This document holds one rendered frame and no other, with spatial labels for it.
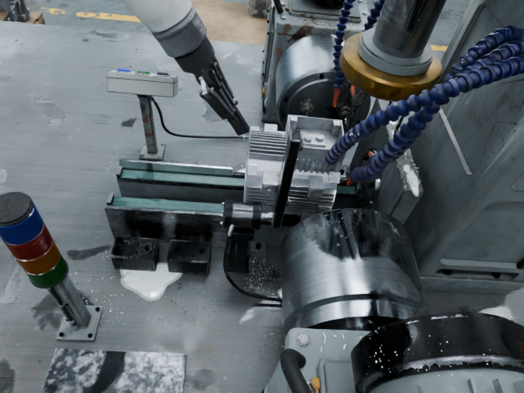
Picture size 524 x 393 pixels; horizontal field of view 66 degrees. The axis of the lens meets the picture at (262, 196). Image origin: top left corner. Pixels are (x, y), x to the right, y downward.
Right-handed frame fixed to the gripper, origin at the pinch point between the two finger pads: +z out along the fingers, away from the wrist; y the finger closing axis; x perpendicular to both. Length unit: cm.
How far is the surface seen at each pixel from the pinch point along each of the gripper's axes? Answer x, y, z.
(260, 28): 37, 227, 89
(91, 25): 158, 234, 36
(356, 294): -19.6, -43.7, 5.3
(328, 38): -22.6, 29.8, 6.3
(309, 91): -15.0, 14.7, 9.5
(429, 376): -28, -60, -11
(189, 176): 19.3, -0.9, 10.6
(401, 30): -36.3, -10.1, -13.0
